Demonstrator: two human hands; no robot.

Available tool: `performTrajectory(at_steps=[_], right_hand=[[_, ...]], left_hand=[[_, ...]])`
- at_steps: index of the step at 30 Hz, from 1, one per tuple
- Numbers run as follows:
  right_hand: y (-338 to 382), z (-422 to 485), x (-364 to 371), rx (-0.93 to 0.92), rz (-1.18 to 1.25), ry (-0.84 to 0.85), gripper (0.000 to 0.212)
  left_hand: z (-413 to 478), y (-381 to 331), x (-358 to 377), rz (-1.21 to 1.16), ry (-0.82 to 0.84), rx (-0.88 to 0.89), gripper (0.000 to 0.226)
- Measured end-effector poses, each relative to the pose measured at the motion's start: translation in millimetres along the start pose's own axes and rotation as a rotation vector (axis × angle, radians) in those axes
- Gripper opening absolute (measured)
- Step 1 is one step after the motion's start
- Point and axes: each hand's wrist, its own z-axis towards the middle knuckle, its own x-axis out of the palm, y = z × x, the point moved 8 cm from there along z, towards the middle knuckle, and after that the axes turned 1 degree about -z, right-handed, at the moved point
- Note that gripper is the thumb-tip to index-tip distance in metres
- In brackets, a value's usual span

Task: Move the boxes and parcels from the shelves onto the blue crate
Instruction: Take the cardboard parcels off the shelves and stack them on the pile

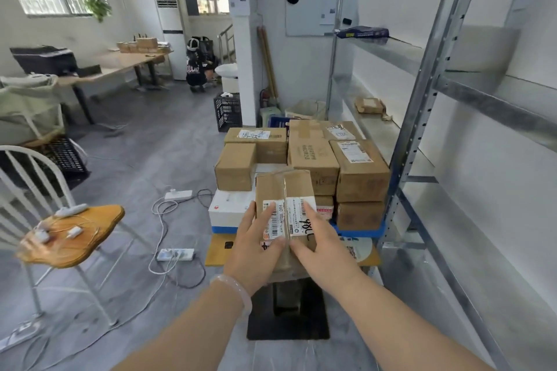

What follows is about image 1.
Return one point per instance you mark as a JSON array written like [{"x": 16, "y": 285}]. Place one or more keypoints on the person's right hand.
[{"x": 330, "y": 262}]

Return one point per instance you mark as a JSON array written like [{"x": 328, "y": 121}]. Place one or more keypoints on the person's left hand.
[{"x": 254, "y": 262}]

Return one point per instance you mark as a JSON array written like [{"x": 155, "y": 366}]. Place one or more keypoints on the large brown box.
[
  {"x": 359, "y": 216},
  {"x": 324, "y": 207}
]

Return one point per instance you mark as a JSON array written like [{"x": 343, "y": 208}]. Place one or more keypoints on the white router box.
[
  {"x": 226, "y": 210},
  {"x": 270, "y": 167}
]

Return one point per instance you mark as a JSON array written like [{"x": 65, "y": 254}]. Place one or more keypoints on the taped box two labels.
[{"x": 270, "y": 188}]

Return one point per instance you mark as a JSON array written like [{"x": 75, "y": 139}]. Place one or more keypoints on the cardboard box with white label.
[{"x": 361, "y": 183}]

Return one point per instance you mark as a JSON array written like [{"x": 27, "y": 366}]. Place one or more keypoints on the plain small cardboard box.
[{"x": 235, "y": 166}]

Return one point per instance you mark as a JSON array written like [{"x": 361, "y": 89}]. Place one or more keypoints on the box with Chinese print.
[{"x": 313, "y": 157}]

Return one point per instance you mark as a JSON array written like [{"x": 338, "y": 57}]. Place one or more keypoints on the box with scribbled label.
[{"x": 274, "y": 153}]

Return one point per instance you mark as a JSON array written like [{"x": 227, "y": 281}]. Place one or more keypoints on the metal shelving rack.
[{"x": 424, "y": 92}]

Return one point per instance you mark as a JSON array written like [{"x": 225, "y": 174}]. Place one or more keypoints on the person's left forearm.
[{"x": 182, "y": 336}]

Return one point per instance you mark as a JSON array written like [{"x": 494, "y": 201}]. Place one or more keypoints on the person's right forearm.
[{"x": 413, "y": 331}]

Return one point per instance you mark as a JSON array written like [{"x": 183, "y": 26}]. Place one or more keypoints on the yellow printed cardboard box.
[{"x": 217, "y": 253}]

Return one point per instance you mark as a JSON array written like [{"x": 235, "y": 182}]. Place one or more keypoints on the white power strip with plugs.
[{"x": 176, "y": 254}]

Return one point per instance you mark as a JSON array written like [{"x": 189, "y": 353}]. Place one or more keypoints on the dark blue plastic crate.
[{"x": 278, "y": 122}]

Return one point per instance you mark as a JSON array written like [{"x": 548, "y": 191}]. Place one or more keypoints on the black plastic crate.
[
  {"x": 228, "y": 114},
  {"x": 65, "y": 157}
]

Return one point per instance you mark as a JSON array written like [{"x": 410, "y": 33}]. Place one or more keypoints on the cardboard scrap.
[{"x": 387, "y": 117}]

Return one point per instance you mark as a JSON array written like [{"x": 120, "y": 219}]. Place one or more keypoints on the cream plastic basket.
[{"x": 309, "y": 107}]

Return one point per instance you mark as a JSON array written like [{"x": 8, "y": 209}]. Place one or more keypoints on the red fire extinguisher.
[{"x": 264, "y": 99}]

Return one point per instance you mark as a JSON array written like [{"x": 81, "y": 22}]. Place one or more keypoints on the white rag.
[{"x": 227, "y": 94}]

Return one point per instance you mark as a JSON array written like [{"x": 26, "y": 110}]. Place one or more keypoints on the white charger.
[{"x": 74, "y": 232}]

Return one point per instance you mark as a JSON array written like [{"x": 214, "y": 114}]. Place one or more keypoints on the white plastic device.
[{"x": 72, "y": 210}]

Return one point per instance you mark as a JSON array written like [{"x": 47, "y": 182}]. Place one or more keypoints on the white round chair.
[{"x": 226, "y": 70}]

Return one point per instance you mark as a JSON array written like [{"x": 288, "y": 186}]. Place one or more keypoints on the wooden poles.
[{"x": 266, "y": 57}]

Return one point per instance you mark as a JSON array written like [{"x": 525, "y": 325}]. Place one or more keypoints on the small white adapter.
[{"x": 42, "y": 237}]

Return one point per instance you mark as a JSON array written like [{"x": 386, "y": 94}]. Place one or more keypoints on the metal stair railing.
[{"x": 226, "y": 42}]

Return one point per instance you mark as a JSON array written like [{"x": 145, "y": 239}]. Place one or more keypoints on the blue packet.
[{"x": 363, "y": 32}]

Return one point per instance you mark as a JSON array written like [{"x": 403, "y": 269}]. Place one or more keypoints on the white standing air conditioner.
[{"x": 172, "y": 44}]

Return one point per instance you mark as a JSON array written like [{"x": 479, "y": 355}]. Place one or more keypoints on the long wooden work table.
[{"x": 122, "y": 62}]

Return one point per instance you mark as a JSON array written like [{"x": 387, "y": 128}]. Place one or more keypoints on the pile of small parcels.
[{"x": 145, "y": 43}]

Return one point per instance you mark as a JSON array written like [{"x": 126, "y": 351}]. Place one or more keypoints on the white fabric bin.
[{"x": 26, "y": 110}]

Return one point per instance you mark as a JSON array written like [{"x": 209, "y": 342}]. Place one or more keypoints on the black desktop printer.
[{"x": 43, "y": 60}]

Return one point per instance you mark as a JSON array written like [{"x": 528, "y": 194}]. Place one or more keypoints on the hanging green plant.
[{"x": 99, "y": 7}]

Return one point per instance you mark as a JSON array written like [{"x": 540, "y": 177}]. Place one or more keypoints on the black pedestal stand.
[{"x": 261, "y": 327}]

